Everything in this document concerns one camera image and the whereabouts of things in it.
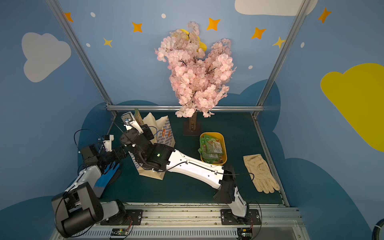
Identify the green orange condiment packet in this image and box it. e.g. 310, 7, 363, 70
134, 108, 145, 126

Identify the blue checkered paper bag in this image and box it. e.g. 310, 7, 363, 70
129, 113, 176, 180

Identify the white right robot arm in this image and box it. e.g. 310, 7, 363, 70
120, 127, 248, 218

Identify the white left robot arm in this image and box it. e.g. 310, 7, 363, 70
52, 144, 128, 238

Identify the blue work glove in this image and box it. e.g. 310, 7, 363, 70
93, 162, 122, 199

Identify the yellow plastic tray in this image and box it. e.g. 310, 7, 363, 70
198, 132, 227, 165

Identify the pink blossom artificial tree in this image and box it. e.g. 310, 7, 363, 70
155, 22, 236, 135

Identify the beige work glove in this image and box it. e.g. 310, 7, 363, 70
243, 154, 280, 194

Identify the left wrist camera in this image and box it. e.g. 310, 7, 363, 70
102, 135, 115, 152

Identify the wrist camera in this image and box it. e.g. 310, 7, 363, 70
121, 112, 144, 134
102, 135, 115, 152

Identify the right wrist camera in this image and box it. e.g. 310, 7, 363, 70
121, 112, 144, 134

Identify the aluminium back frame rail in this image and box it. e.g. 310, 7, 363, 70
106, 104, 265, 113

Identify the left aluminium frame post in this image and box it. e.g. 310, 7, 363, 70
46, 0, 113, 108

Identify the aluminium frame post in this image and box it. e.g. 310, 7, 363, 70
252, 0, 317, 120
46, 0, 113, 108

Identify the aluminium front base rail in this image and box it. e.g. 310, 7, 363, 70
73, 203, 310, 240

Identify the right aluminium frame post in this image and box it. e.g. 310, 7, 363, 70
252, 0, 317, 120

